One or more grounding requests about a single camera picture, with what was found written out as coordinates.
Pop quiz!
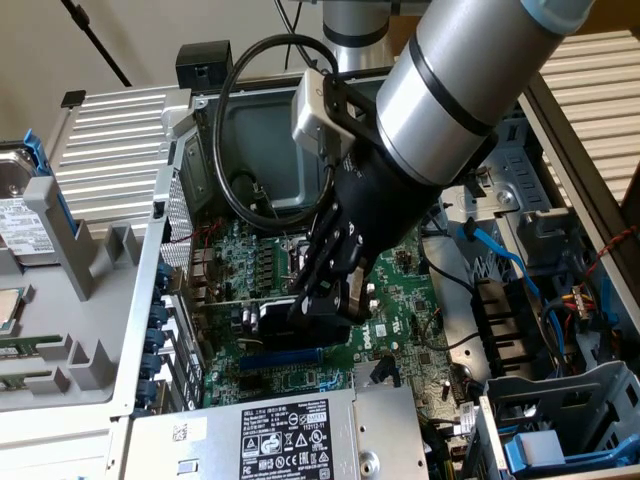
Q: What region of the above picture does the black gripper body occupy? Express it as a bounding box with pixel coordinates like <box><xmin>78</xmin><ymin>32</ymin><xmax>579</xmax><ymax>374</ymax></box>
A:
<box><xmin>319</xmin><ymin>142</ymin><xmax>442</xmax><ymax>261</ymax></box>

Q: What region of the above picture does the green graphics card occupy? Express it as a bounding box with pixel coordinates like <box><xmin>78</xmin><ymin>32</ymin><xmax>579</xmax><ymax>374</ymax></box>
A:
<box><xmin>167</xmin><ymin>272</ymin><xmax>354</xmax><ymax>351</ymax></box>

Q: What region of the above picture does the CPU socket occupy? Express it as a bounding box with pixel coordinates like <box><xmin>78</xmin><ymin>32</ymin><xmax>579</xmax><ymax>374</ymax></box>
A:
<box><xmin>280</xmin><ymin>232</ymin><xmax>316</xmax><ymax>292</ymax></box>

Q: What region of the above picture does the green Dell motherboard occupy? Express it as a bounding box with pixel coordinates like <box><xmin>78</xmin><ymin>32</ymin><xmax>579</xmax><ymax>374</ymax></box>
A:
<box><xmin>187</xmin><ymin>192</ymin><xmax>484</xmax><ymax>419</ymax></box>

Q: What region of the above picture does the silver finned heat sink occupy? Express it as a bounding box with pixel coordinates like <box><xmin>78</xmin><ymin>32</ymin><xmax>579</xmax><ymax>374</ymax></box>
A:
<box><xmin>352</xmin><ymin>357</ymin><xmax>401</xmax><ymax>390</ymax></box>

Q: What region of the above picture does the metal locking lever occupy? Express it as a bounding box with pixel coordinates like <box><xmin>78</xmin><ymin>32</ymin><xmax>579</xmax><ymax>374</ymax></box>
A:
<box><xmin>253</xmin><ymin>183</ymin><xmax>282</xmax><ymax>221</ymax></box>

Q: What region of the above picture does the blue expansion slot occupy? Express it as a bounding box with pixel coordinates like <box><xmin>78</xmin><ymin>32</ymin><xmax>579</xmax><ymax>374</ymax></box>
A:
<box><xmin>238</xmin><ymin>347</ymin><xmax>324</xmax><ymax>372</ymax></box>

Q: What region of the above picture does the open grey PC case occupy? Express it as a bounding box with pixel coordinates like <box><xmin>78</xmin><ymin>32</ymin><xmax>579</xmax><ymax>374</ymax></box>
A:
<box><xmin>107</xmin><ymin>49</ymin><xmax>640</xmax><ymax>480</ymax></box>

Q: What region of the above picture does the black plastic card guide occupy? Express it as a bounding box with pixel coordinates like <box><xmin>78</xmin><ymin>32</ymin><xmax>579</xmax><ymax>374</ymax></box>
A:
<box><xmin>472</xmin><ymin>278</ymin><xmax>547</xmax><ymax>377</ymax></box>

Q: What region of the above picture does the grey metal drive cage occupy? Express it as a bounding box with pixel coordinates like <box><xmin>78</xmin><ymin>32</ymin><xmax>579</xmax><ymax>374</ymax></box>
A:
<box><xmin>439</xmin><ymin>112</ymin><xmax>599</xmax><ymax>274</ymax></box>

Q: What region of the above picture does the grey power supply unit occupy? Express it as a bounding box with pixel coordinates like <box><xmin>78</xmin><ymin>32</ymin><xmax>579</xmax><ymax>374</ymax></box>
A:
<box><xmin>124</xmin><ymin>384</ymin><xmax>431</xmax><ymax>480</ymax></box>

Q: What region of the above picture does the black box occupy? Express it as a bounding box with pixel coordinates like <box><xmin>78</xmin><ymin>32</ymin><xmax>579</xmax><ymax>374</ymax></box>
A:
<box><xmin>175</xmin><ymin>40</ymin><xmax>235</xmax><ymax>90</ymax></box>

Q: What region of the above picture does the grey metal disk bay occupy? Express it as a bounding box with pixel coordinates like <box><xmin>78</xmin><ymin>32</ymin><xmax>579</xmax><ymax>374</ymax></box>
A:
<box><xmin>474</xmin><ymin>359</ymin><xmax>640</xmax><ymax>480</ymax></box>

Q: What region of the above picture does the grey plastic parts rack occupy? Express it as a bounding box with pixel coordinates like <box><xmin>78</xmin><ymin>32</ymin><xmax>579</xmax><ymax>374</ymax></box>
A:
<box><xmin>0</xmin><ymin>174</ymin><xmax>151</xmax><ymax>419</ymax></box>

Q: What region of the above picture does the blue plastic latch bar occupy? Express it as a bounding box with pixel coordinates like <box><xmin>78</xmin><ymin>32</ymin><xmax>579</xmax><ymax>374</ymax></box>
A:
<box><xmin>502</xmin><ymin>430</ymin><xmax>640</xmax><ymax>475</ymax></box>

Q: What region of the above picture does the black tripod leg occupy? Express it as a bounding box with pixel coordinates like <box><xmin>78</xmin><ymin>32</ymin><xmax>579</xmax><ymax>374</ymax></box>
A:
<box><xmin>59</xmin><ymin>0</ymin><xmax>134</xmax><ymax>89</ymax></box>

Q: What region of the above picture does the silver CPU chip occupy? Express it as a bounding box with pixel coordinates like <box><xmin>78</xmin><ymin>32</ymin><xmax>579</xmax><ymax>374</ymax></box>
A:
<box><xmin>0</xmin><ymin>287</ymin><xmax>25</xmax><ymax>335</ymax></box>

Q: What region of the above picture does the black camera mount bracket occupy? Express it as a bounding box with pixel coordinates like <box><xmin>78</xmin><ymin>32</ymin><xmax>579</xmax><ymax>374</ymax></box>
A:
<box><xmin>322</xmin><ymin>74</ymin><xmax>381</xmax><ymax>151</ymax></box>

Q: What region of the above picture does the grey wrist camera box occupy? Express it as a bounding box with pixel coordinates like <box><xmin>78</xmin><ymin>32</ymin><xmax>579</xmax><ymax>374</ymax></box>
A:
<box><xmin>291</xmin><ymin>68</ymin><xmax>352</xmax><ymax>157</ymax></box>

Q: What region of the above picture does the red black twisted wire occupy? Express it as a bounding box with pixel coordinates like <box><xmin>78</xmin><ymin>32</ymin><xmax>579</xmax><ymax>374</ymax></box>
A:
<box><xmin>162</xmin><ymin>222</ymin><xmax>224</xmax><ymax>246</ymax></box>
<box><xmin>584</xmin><ymin>224</ymin><xmax>640</xmax><ymax>279</ymax></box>

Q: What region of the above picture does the black camera cable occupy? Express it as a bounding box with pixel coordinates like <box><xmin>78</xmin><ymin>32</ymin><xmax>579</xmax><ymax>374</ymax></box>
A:
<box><xmin>213</xmin><ymin>0</ymin><xmax>342</xmax><ymax>234</ymax></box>

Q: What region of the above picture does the blue flat SATA wire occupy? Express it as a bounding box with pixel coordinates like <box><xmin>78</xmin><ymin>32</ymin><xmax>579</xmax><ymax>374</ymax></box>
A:
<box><xmin>457</xmin><ymin>217</ymin><xmax>544</xmax><ymax>304</ymax></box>

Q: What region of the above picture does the blue power wire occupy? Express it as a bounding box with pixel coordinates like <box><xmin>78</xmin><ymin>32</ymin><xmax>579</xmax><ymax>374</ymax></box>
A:
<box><xmin>542</xmin><ymin>298</ymin><xmax>576</xmax><ymax>374</ymax></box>

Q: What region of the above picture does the power plug with coloured wires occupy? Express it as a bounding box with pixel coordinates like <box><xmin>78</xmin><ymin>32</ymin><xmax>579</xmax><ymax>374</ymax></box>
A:
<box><xmin>571</xmin><ymin>287</ymin><xmax>595</xmax><ymax>317</ymax></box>

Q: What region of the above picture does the hard disk with blue bracket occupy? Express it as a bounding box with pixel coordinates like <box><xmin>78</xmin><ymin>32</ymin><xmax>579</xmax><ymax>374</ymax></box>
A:
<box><xmin>0</xmin><ymin>128</ymin><xmax>90</xmax><ymax>274</ymax></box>

